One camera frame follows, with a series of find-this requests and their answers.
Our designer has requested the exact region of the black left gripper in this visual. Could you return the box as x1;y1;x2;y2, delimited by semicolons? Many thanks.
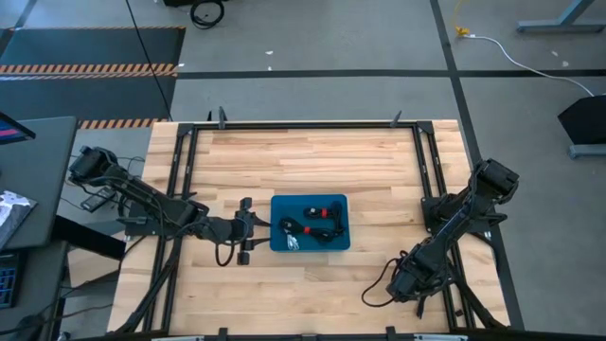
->
218;197;273;266

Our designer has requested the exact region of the black cable with red tie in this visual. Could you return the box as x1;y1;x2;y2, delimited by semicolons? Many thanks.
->
302;200;348;237
277;216;340;244

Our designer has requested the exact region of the blue plastic tray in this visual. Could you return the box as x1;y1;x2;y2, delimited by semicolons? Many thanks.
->
269;193;352;253

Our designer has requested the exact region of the black handheld device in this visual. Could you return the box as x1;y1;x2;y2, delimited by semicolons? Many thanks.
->
79;185;117;213

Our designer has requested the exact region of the grey side desk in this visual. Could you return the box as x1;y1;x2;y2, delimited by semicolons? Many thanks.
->
0;115;80;251

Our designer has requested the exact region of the black box on grey foot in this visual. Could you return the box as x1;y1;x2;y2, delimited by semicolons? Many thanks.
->
557;94;606;160

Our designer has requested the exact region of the black hazard-striped floor mat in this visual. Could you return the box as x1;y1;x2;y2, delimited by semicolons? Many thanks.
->
0;26;187;131

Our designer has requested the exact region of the black and white book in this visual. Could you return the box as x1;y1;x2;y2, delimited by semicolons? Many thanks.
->
0;189;39;251

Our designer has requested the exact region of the dark keypad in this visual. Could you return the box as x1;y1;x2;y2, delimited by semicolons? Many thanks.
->
0;250;26;310

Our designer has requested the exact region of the computer monitor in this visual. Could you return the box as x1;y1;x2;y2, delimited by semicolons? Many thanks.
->
0;110;37;147

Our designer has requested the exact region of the grey metal desk leg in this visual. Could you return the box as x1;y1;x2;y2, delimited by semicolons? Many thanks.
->
515;0;606;34

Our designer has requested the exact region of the black right arm cable loop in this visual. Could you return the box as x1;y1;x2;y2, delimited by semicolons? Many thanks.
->
361;257;404;309

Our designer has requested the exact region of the black aluminium table frame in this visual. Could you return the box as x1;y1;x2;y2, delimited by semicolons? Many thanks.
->
112;119;525;341

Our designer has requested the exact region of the thin black floor cable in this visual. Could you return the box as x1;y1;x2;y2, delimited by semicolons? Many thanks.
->
124;0;173;122

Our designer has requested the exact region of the coiled black floor cable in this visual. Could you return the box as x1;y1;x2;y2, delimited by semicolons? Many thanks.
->
188;0;226;30

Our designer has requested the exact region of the white floor cable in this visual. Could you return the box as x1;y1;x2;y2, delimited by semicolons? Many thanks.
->
466;33;596;99

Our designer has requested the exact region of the yellow floor cable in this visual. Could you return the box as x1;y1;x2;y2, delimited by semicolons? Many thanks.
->
451;0;472;39

